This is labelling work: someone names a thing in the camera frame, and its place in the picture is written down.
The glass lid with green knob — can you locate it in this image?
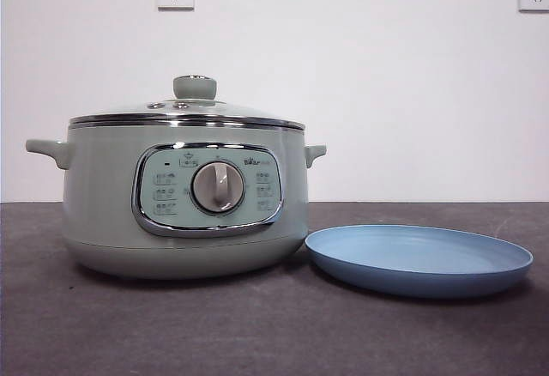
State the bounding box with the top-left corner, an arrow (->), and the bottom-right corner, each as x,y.
68,74 -> 306,130

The pale green electric steamer pot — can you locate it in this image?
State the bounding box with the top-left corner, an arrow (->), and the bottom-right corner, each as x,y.
24,122 -> 328,282

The blue round plate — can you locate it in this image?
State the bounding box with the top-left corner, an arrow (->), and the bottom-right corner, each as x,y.
304,224 -> 535,300

